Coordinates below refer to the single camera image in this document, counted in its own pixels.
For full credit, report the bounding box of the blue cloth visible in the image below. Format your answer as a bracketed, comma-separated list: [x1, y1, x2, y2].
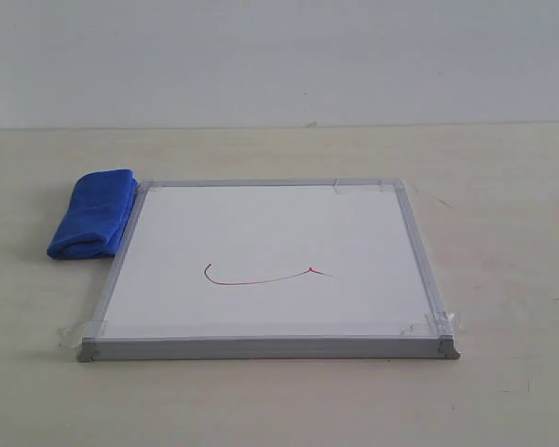
[47, 169, 139, 260]

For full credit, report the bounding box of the clear tape front left corner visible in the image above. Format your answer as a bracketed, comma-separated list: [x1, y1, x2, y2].
[57, 320, 106, 349]

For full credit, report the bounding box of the clear tape back right corner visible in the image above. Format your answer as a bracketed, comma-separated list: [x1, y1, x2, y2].
[331, 178, 442, 202]

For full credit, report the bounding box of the clear tape corner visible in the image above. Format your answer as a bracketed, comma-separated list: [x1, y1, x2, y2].
[138, 180, 165, 194]
[398, 311, 463, 338]
[57, 320, 106, 349]
[331, 178, 442, 202]

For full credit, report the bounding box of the white board with aluminium frame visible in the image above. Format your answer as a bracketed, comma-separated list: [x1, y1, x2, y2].
[77, 179, 459, 362]

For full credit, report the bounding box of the clear tape front right corner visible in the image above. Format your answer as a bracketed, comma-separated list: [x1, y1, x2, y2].
[398, 311, 463, 338]

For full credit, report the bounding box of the clear tape back left corner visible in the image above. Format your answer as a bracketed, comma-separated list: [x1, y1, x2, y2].
[138, 180, 165, 194]

